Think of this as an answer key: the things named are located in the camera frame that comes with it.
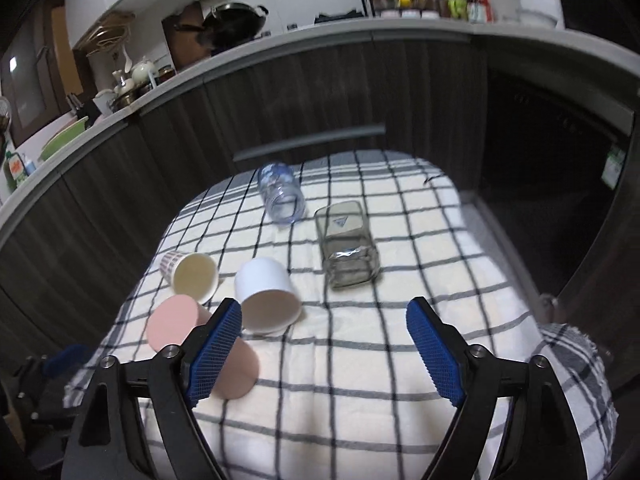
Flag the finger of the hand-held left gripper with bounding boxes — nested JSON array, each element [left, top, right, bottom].
[[42, 344, 93, 377]]

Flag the black wok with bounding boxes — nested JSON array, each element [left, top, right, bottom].
[[202, 2, 271, 46]]

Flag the striped paper cup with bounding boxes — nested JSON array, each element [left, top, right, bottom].
[[160, 251, 221, 305]]

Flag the black and white checkered cloth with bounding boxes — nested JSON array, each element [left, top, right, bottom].
[[62, 149, 621, 480]]

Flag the white teapot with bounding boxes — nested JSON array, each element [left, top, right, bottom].
[[131, 57, 157, 83]]

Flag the green sticker label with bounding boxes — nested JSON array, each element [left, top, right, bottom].
[[601, 146, 628, 190]]

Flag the clear plastic cup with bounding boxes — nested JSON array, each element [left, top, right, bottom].
[[257, 162, 307, 226]]

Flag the green basin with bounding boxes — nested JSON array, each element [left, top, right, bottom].
[[40, 116, 90, 161]]

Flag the square glass jar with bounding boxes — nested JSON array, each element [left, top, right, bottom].
[[314, 200, 382, 290]]

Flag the white cup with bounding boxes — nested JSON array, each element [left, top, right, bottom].
[[234, 257, 303, 337]]

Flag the green dish soap bottle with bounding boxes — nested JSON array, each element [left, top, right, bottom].
[[2, 140, 28, 191]]

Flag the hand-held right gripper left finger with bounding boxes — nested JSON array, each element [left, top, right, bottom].
[[60, 298, 243, 480]]

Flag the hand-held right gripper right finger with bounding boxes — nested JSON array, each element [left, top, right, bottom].
[[406, 296, 588, 480]]

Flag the brown cutting board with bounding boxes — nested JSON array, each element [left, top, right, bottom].
[[162, 2, 206, 68]]

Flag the dusty pink cup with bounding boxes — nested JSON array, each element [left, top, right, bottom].
[[212, 337, 261, 401]]

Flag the wooden door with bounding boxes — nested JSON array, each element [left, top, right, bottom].
[[0, 0, 81, 146]]

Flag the light pink cup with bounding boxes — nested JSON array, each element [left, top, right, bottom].
[[146, 294, 215, 352]]

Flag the golden wire rack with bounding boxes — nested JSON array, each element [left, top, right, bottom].
[[75, 10, 136, 56]]

